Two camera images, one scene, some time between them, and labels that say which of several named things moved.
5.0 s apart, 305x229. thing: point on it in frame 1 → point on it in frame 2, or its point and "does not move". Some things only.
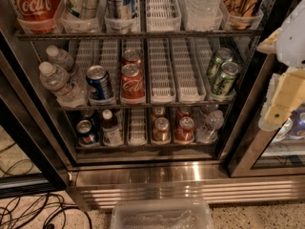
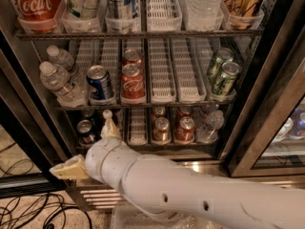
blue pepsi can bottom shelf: x=87 y=134 does not move
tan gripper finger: x=269 y=45 → x=71 y=169
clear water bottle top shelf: x=204 y=2 does not move
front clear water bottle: x=57 y=80 does not move
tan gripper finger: x=274 y=117 → x=110 y=130
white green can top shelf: x=82 y=2 does not move
